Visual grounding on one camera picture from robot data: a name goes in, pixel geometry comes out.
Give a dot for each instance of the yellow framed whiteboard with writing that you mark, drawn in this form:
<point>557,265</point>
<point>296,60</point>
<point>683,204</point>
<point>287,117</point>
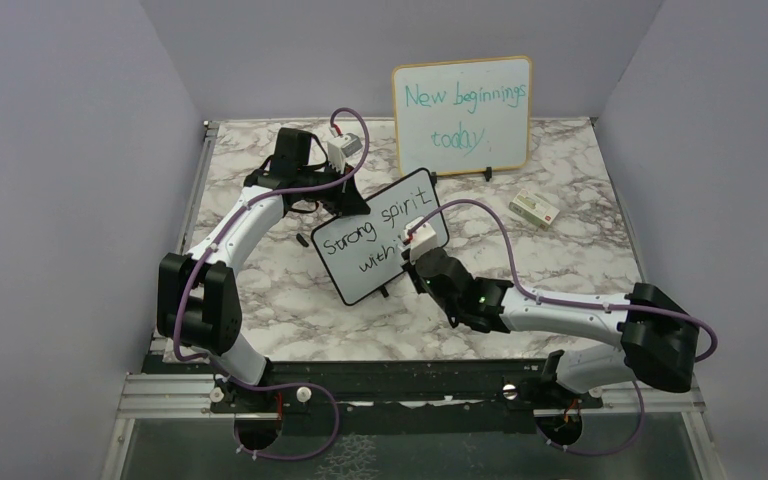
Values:
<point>463,117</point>

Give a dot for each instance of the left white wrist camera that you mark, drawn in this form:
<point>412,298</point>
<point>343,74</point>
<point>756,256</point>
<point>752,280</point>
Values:
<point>340,148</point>

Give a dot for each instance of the black marker cap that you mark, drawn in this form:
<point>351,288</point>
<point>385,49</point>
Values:
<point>302,240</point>

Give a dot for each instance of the black yellow-board stand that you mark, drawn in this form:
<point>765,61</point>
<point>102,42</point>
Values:
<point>486,174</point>

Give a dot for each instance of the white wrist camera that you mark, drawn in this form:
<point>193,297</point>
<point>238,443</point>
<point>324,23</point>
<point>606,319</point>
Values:
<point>340,148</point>
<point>418,238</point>

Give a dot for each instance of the black framed whiteboard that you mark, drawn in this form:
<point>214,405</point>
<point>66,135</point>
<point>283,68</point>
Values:
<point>363,253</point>

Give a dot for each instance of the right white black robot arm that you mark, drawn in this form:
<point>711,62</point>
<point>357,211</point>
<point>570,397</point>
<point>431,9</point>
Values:
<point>641,336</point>

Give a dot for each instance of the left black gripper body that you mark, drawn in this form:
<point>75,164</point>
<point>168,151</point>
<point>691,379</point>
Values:
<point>333,196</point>

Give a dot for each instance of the black aluminium base frame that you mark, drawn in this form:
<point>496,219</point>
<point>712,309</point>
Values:
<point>401,420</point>

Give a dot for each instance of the white green eraser box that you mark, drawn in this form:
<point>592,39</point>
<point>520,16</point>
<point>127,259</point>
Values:
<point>534,209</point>

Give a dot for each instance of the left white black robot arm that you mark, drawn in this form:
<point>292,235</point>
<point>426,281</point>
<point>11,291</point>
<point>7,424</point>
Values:
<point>198,305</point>

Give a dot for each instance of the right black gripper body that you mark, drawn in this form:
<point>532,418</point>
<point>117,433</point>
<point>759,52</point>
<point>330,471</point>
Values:
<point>413,268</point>

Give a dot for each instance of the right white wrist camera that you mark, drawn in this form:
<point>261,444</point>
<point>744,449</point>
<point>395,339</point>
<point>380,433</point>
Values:
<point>418,238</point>

